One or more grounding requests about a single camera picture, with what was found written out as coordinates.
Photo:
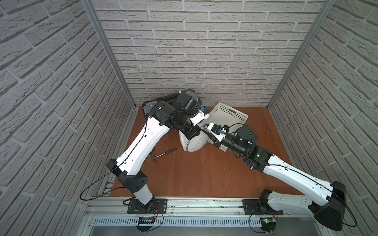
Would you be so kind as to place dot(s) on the right aluminium corner post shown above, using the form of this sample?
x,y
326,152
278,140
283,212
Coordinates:
x,y
315,27

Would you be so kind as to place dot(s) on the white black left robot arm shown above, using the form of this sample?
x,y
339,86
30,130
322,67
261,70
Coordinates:
x,y
127,167

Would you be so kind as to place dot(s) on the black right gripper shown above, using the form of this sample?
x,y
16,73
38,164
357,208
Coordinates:
x,y
216,142

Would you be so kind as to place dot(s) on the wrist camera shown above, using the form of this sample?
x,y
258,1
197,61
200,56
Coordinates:
x,y
217,131
203,114

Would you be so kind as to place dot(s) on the controller board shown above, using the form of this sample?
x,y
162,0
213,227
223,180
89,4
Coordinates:
x,y
268,225
145,224

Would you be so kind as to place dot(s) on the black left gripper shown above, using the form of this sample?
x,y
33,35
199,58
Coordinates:
x,y
191,131

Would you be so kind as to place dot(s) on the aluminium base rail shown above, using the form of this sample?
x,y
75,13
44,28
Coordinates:
x,y
187,212

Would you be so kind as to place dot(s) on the aluminium corner post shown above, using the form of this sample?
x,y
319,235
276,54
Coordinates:
x,y
315,27
92,15

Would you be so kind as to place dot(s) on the black handled hammer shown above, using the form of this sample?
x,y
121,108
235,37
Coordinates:
x,y
155,157

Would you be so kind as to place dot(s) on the black plastic toolbox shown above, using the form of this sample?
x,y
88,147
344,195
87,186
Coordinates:
x,y
190,110

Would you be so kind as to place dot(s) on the white perforated plastic basket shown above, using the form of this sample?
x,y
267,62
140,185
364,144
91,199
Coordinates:
x,y
234,121

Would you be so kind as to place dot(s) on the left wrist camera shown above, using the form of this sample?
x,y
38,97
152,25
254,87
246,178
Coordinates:
x,y
203,114

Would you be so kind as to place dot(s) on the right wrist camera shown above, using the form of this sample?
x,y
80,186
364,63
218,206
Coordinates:
x,y
217,131

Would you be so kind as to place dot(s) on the left aluminium corner post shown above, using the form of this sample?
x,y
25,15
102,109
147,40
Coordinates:
x,y
92,15

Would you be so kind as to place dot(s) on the right controller board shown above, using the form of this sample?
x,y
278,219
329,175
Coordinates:
x,y
268,225

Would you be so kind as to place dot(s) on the left controller board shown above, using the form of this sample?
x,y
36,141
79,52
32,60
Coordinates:
x,y
145,224

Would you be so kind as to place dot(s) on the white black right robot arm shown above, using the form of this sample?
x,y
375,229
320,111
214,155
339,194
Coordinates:
x,y
324,201

